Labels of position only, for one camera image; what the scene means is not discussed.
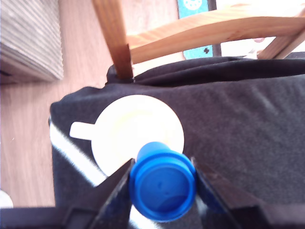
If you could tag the blue coffee capsule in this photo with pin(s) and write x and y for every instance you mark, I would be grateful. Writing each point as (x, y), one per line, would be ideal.
(163, 188)

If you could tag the black tablecloth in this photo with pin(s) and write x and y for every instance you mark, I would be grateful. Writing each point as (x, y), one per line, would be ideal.
(238, 131)

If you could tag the blue and white illustrated mug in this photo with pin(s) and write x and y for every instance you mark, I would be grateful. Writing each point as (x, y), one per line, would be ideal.
(133, 126)

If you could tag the white round object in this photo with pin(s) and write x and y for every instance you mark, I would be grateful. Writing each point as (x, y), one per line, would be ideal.
(5, 200)

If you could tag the wooden ladder-back chair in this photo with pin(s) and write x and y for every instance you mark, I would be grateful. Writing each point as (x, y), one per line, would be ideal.
(190, 26)

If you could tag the teal patterned rug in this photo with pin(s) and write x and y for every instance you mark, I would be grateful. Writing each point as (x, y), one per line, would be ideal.
(193, 6)

